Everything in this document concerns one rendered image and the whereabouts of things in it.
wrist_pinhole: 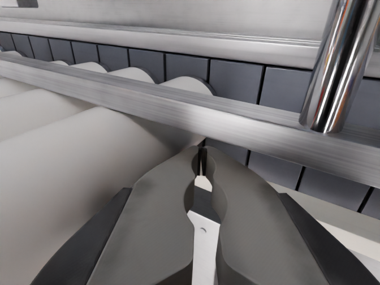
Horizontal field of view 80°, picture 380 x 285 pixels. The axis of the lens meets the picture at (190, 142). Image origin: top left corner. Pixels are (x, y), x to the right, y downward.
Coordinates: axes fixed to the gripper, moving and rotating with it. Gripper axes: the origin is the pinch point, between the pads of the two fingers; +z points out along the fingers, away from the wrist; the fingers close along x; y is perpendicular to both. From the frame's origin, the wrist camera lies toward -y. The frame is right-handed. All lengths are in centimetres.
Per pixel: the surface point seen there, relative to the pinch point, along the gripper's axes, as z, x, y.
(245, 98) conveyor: 4.6, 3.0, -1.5
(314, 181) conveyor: 1.8, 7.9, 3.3
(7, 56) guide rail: 5.1, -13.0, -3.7
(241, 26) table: 10.2, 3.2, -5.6
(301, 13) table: 8.1, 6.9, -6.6
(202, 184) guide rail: 2.1, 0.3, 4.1
